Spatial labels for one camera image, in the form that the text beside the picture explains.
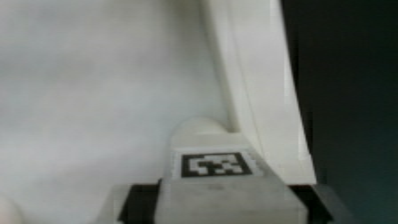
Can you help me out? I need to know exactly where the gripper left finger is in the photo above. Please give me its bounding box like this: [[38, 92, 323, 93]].
[[95, 184, 163, 224]]

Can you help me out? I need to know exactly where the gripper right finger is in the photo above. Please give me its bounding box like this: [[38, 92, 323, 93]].
[[287, 184, 356, 224]]

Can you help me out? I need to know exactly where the white table leg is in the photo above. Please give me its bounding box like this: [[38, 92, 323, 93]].
[[154, 118, 307, 224]]

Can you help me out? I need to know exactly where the white square tabletop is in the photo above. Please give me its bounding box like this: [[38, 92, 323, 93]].
[[0, 0, 316, 224]]

